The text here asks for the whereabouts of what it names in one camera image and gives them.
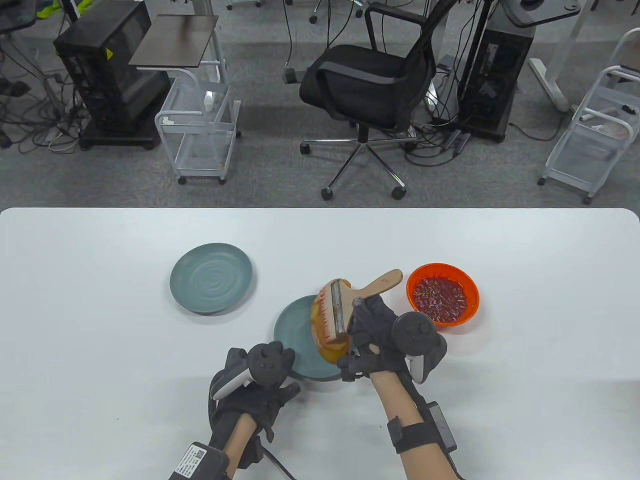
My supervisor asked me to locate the person's right hand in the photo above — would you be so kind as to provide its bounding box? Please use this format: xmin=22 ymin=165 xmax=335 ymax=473
xmin=337 ymin=295 xmax=447 ymax=385

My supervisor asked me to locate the person's left hand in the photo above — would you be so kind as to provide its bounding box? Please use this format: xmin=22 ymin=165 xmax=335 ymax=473
xmin=207 ymin=341 xmax=302 ymax=443

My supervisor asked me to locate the wooden brush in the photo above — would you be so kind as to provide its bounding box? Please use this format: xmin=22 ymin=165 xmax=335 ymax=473
xmin=313 ymin=269 xmax=404 ymax=346

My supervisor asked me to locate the brown bread slice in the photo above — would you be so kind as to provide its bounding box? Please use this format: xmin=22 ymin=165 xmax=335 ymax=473
xmin=311 ymin=295 xmax=351 ymax=366

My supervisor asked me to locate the teal round plate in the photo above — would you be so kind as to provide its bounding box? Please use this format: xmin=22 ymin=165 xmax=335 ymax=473
xmin=273 ymin=295 xmax=351 ymax=382
xmin=169 ymin=243 xmax=254 ymax=316

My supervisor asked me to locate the person's right forearm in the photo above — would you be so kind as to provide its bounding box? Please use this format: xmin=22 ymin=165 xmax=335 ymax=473
xmin=370 ymin=372 xmax=458 ymax=480

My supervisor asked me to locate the person's left forearm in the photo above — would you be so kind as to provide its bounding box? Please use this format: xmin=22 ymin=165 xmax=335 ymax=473
xmin=225 ymin=415 xmax=258 ymax=480

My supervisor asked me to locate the black round hand tracker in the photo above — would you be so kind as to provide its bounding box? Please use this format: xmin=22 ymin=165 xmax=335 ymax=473
xmin=209 ymin=344 xmax=296 ymax=401
xmin=391 ymin=312 xmax=447 ymax=385

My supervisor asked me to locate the orange plastic bowl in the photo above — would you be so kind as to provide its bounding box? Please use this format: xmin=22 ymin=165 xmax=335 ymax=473
xmin=406 ymin=263 xmax=481 ymax=327

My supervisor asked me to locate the black office chair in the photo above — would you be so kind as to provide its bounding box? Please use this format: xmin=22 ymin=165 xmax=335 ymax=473
xmin=299 ymin=0 xmax=461 ymax=202

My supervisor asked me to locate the black computer tower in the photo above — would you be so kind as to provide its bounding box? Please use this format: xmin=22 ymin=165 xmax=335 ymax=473
xmin=457 ymin=15 xmax=537 ymax=144
xmin=53 ymin=0 xmax=172 ymax=151

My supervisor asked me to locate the white-legged grey desk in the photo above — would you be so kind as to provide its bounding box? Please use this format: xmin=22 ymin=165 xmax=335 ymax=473
xmin=500 ymin=0 xmax=601 ymax=113

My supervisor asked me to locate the brown side table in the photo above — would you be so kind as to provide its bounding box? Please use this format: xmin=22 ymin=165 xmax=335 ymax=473
xmin=128 ymin=0 xmax=223 ymax=86

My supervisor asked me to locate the dark grey desk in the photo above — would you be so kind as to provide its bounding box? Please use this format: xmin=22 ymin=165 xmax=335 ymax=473
xmin=0 ymin=0 xmax=38 ymax=36

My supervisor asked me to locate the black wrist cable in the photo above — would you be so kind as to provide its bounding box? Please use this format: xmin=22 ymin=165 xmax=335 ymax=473
xmin=260 ymin=447 xmax=298 ymax=480

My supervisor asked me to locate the black labelled wrist camera box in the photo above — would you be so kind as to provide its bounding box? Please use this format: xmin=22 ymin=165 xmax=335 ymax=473
xmin=169 ymin=441 xmax=231 ymax=480

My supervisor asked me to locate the black strapped wrist camera box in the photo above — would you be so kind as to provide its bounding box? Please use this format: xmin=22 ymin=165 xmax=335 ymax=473
xmin=386 ymin=402 xmax=458 ymax=455

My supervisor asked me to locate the bundle of floor cables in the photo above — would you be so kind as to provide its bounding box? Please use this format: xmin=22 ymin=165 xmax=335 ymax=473
xmin=405 ymin=120 xmax=471 ymax=168

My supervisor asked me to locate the white wire cart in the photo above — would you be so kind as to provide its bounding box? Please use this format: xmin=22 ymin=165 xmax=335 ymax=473
xmin=154 ymin=60 xmax=242 ymax=186
xmin=537 ymin=27 xmax=640 ymax=206

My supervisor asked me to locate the tangle of black cables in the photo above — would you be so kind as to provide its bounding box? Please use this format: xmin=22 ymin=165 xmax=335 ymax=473
xmin=0 ymin=35 xmax=91 ymax=153

